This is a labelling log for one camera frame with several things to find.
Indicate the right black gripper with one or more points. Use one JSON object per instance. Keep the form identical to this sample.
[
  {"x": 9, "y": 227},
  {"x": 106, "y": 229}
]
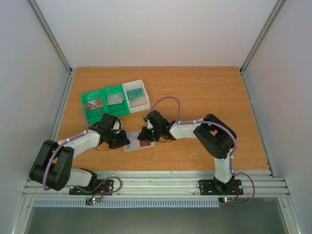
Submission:
[{"x": 146, "y": 136}]

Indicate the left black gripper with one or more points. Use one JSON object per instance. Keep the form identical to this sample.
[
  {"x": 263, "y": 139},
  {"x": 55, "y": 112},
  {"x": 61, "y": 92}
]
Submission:
[{"x": 124, "y": 141}]

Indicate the white card holder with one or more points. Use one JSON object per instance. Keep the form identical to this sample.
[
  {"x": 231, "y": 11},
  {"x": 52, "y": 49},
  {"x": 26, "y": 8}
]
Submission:
[{"x": 142, "y": 145}]

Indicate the white cherry-blossom card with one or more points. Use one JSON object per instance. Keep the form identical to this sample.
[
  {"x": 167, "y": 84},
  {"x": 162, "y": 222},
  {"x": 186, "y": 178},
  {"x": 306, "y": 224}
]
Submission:
[{"x": 118, "y": 99}]

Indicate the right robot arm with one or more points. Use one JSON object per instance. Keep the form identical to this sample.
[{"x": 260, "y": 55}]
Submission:
[{"x": 215, "y": 136}]

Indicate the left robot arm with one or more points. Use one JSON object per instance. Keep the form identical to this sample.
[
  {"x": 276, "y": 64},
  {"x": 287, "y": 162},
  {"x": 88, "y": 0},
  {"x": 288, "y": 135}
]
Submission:
[{"x": 52, "y": 167}]

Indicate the grey card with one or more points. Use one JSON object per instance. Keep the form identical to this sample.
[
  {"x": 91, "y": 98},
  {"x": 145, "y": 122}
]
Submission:
[{"x": 110, "y": 98}]

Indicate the red-patterned card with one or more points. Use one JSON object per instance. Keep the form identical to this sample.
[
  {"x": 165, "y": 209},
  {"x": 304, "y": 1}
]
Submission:
[{"x": 93, "y": 104}]

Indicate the white translucent tray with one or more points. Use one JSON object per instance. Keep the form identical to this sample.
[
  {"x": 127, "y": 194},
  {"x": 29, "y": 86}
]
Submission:
[{"x": 138, "y": 104}]

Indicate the green two-compartment tray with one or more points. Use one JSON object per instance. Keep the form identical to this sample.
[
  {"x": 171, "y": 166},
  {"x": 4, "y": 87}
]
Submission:
[{"x": 95, "y": 115}]

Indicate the left circuit board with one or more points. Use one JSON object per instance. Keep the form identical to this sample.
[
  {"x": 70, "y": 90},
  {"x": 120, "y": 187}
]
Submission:
[{"x": 93, "y": 200}]

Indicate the circuit board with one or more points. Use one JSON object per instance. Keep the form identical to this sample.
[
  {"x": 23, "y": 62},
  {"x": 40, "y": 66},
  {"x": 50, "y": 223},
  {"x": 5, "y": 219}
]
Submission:
[
  {"x": 93, "y": 200},
  {"x": 227, "y": 199}
]

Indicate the right circuit board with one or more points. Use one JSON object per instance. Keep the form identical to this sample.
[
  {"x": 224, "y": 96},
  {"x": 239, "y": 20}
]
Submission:
[{"x": 227, "y": 199}]

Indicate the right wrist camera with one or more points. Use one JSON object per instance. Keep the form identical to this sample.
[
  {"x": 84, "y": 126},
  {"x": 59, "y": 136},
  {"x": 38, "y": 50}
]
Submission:
[{"x": 148, "y": 123}]

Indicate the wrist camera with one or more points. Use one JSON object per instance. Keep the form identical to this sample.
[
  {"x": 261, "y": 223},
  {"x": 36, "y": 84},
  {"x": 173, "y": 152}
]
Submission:
[
  {"x": 148, "y": 123},
  {"x": 117, "y": 126}
]

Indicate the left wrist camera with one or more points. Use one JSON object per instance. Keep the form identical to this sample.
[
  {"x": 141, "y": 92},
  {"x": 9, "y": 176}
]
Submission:
[{"x": 117, "y": 126}]

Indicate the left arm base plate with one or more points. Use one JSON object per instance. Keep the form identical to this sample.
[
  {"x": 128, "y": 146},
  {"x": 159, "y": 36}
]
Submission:
[{"x": 105, "y": 187}]

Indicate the slotted cable duct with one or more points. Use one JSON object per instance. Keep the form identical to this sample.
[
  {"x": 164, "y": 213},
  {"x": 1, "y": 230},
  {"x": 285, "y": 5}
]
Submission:
[{"x": 128, "y": 203}]

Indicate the left aluminium frame post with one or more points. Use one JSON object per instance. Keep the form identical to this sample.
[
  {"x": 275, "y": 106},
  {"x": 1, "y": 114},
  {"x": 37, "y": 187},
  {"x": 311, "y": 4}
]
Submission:
[{"x": 39, "y": 14}]

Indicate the aluminium frame post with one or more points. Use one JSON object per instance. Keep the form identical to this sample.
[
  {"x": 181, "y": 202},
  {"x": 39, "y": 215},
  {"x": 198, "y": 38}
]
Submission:
[
  {"x": 39, "y": 14},
  {"x": 262, "y": 34}
]

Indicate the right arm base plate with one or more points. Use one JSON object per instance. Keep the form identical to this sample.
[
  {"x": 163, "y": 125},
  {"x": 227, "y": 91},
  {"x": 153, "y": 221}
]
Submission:
[{"x": 213, "y": 187}]

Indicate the aluminium front rail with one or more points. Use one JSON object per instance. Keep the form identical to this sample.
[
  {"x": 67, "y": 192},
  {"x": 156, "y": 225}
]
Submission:
[{"x": 183, "y": 183}]

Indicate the right aluminium frame post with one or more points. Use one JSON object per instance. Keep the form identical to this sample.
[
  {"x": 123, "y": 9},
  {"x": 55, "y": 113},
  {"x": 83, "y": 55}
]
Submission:
[{"x": 262, "y": 34}]

